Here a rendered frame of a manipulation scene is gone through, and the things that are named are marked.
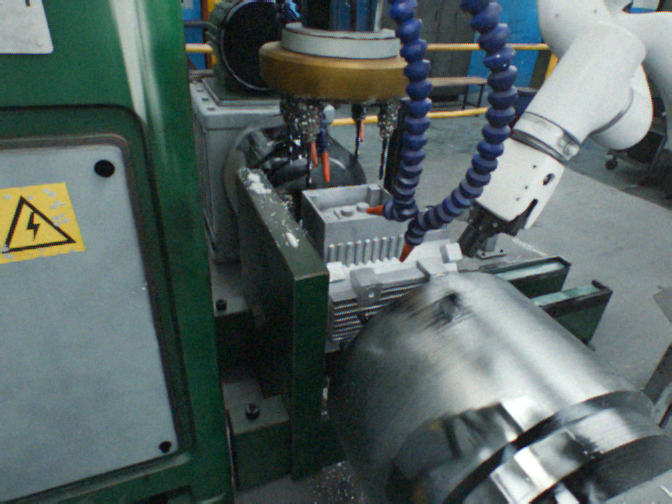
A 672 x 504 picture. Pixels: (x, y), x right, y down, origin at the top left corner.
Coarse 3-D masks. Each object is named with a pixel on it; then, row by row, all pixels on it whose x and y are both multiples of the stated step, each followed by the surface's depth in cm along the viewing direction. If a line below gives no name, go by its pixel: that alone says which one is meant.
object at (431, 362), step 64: (384, 320) 41; (448, 320) 38; (512, 320) 38; (384, 384) 38; (448, 384) 34; (512, 384) 33; (576, 384) 32; (384, 448) 36; (448, 448) 32; (512, 448) 30; (576, 448) 29; (640, 448) 31
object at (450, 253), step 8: (440, 248) 65; (448, 248) 63; (456, 248) 64; (448, 256) 63; (456, 256) 63; (328, 264) 57; (336, 264) 58; (336, 272) 57; (336, 280) 57; (328, 344) 63; (336, 344) 64
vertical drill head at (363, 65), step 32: (320, 0) 45; (352, 0) 44; (288, 32) 46; (320, 32) 44; (352, 32) 46; (384, 32) 49; (288, 64) 44; (320, 64) 43; (352, 64) 43; (384, 64) 44; (288, 96) 54; (320, 96) 45; (352, 96) 45; (384, 96) 46; (288, 128) 56; (384, 128) 52; (288, 160) 58; (384, 160) 55
